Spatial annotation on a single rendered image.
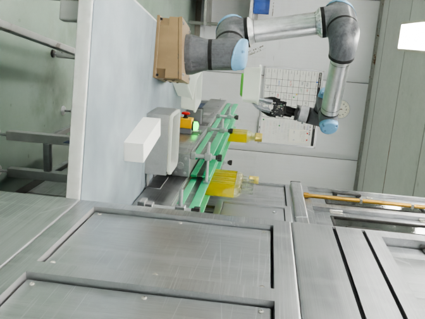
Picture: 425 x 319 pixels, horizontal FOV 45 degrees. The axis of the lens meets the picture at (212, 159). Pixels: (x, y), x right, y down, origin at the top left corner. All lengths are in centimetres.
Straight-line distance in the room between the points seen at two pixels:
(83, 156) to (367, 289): 69
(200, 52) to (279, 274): 115
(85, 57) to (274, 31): 98
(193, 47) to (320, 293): 123
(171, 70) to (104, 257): 102
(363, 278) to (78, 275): 49
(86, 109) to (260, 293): 61
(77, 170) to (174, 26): 81
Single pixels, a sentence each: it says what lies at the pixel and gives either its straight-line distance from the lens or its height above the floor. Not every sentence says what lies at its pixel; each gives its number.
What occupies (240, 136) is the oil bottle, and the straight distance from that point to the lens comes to 319.
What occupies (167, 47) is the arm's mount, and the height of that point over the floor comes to 79.
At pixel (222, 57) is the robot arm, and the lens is 190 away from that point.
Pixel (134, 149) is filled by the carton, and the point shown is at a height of 78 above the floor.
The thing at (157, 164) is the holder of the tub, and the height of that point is 79.
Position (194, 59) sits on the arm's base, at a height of 89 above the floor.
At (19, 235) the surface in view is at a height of 72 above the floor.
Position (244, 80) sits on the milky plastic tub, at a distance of 226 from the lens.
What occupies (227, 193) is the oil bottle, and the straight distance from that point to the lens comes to 210.
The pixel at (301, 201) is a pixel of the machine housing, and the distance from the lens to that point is 248.
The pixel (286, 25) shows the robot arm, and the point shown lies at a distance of 201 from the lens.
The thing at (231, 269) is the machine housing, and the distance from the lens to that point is 93.
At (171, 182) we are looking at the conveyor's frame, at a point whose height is 83.
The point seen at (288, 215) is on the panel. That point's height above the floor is 130.
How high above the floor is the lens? 116
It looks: 5 degrees down
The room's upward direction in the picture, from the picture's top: 95 degrees clockwise
